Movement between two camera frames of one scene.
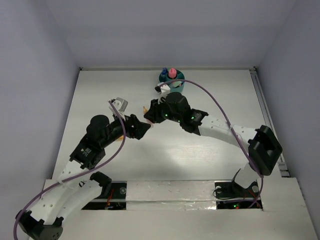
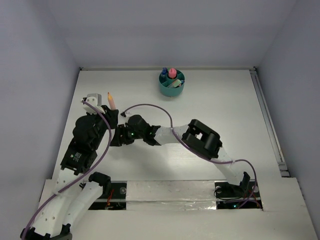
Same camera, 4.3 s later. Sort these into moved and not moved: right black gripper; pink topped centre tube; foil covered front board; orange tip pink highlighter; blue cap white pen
Moved: orange tip pink highlighter; right black gripper
Not moved: blue cap white pen; pink topped centre tube; foil covered front board
